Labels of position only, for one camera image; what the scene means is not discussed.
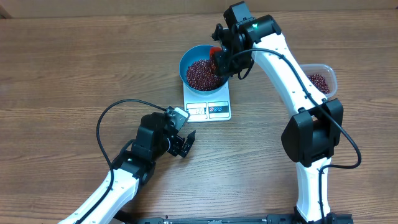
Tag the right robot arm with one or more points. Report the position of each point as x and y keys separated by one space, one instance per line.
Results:
x=314 y=127

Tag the red scoop blue handle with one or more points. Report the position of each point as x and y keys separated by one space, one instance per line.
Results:
x=214 y=51

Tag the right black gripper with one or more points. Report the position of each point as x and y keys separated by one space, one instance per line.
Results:
x=224 y=68

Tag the beans in blue bowl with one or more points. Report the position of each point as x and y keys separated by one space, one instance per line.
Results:
x=201 y=75

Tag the red adzuki beans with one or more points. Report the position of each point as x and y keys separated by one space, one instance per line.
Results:
x=320 y=82

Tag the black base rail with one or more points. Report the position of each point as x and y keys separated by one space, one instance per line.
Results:
x=269 y=219

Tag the blue bowl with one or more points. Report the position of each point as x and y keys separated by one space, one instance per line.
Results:
x=192 y=55

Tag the white digital kitchen scale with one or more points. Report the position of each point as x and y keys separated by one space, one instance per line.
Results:
x=207 y=106

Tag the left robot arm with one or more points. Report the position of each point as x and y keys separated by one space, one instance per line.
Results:
x=135 y=165

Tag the clear plastic container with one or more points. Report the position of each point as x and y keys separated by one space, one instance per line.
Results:
x=324 y=70

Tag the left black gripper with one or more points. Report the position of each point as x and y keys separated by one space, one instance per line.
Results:
x=175 y=146

